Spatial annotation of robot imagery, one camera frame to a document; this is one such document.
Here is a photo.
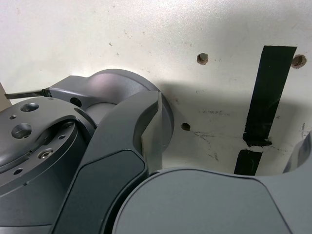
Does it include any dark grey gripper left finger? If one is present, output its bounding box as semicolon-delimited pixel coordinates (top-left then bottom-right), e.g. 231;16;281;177
50;90;163;234

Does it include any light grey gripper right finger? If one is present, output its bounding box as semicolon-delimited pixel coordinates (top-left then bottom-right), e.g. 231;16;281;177
107;130;312;234

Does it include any black tape strip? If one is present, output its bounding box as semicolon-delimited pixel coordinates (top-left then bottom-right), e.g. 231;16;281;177
233;45;298;176

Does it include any grey cable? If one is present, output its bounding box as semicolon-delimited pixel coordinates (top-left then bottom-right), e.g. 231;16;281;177
4;89;51;100

